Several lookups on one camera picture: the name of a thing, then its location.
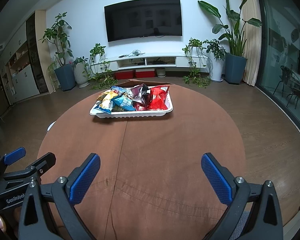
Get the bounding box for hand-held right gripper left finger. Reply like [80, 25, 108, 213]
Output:
[18, 153, 101, 240]

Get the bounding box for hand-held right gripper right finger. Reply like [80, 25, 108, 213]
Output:
[201, 152, 283, 240]

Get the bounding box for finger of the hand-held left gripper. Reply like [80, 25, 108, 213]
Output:
[0, 147, 27, 178]
[2, 152, 57, 182]

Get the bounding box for blue yellow chip bag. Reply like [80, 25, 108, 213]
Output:
[93, 86, 127, 116]

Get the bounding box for teal snack bag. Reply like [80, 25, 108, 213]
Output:
[113, 96, 137, 112]

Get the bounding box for white plastic tray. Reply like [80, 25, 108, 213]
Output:
[90, 84, 174, 119]

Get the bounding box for pink snack bag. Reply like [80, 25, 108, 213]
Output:
[129, 85, 144, 103]

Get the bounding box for red chip bag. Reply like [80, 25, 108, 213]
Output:
[148, 85, 170, 111]

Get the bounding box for black snack bag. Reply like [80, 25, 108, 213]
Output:
[137, 83, 152, 105]

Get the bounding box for person's left hand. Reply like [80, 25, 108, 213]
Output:
[0, 214, 8, 232]

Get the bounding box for brown tablecloth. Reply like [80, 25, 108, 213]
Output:
[37, 79, 246, 240]

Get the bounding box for small-leaf tree blue pot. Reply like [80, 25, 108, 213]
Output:
[39, 12, 77, 92]

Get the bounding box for plant in white ribbed pot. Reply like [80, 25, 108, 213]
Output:
[72, 56, 90, 88]

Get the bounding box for red storage box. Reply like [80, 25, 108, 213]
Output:
[135, 68, 156, 79]
[114, 70, 135, 80]

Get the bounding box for bushy plant white pot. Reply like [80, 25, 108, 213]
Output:
[203, 39, 227, 82]

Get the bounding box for broad-leaf plant blue pot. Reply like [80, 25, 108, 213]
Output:
[198, 0, 263, 85]

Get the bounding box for trailing ivy plant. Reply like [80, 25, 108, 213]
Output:
[87, 43, 119, 90]

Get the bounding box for white media cabinet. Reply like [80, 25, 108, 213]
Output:
[89, 52, 210, 71]

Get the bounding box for black outdoor chair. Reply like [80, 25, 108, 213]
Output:
[272, 65, 300, 111]

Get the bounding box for trailing vine on metal stand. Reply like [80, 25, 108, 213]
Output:
[181, 38, 212, 88]

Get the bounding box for beige curtain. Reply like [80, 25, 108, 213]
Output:
[238, 0, 262, 87]

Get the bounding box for glass sliding door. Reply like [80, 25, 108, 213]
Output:
[254, 0, 300, 144]

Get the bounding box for white wall cabinet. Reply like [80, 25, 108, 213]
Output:
[0, 10, 50, 105]

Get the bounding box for thin plant on wire stand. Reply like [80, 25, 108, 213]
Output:
[46, 57, 59, 91]

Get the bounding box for wall television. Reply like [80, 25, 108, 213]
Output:
[104, 0, 183, 43]

